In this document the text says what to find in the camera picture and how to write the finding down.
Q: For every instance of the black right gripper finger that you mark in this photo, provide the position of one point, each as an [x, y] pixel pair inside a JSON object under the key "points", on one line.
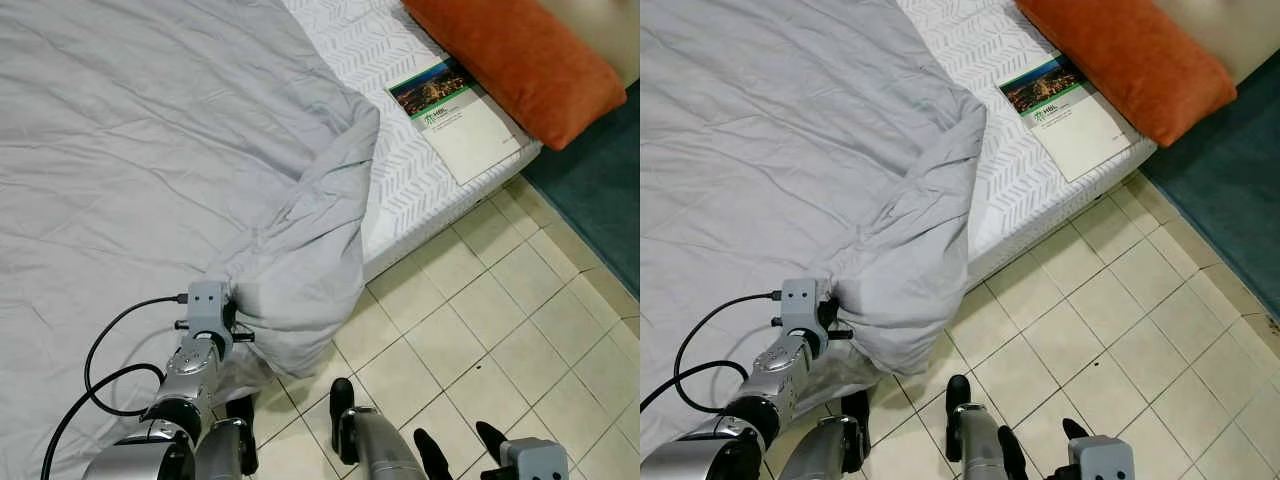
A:
{"points": [[1013, 455], [492, 438], [1075, 429], [434, 458]]}

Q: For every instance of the grey bed blanket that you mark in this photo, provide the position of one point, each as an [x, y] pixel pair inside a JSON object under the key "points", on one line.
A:
{"points": [[780, 150], [150, 150]]}

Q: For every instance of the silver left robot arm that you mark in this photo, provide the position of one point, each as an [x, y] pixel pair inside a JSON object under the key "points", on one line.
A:
{"points": [[190, 375], [785, 370]]}

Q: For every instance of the silver black robot right leg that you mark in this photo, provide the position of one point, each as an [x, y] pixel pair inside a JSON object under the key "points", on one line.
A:
{"points": [[985, 440], [380, 445]]}

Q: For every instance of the silver black robot leg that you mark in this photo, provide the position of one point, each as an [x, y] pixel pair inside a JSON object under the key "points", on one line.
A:
{"points": [[225, 450], [985, 440], [825, 450], [380, 445]]}

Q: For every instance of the silver black robot left leg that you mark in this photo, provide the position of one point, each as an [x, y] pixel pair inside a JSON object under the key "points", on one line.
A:
{"points": [[825, 450], [225, 450]]}

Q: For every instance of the white patterned mattress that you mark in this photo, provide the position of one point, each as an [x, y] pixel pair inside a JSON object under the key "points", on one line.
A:
{"points": [[400, 170], [1020, 190]]}

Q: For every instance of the white book with city photo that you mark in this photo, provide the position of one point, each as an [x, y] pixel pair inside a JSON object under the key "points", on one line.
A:
{"points": [[1085, 125], [470, 130]]}

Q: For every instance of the beige bed headboard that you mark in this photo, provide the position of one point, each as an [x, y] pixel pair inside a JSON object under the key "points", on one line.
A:
{"points": [[600, 30], [1220, 30]]}

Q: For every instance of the orange pillow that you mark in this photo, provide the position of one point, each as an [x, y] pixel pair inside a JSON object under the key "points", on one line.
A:
{"points": [[1130, 60], [520, 60]]}

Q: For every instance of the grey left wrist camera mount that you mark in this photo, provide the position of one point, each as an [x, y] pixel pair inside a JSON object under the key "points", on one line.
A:
{"points": [[207, 308], [802, 305]]}

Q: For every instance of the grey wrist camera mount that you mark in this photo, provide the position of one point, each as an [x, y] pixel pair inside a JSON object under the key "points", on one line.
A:
{"points": [[207, 308], [535, 460], [1102, 458], [802, 305]]}

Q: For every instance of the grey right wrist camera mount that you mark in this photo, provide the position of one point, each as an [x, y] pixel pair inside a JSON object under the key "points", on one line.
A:
{"points": [[535, 460], [1102, 458]]}

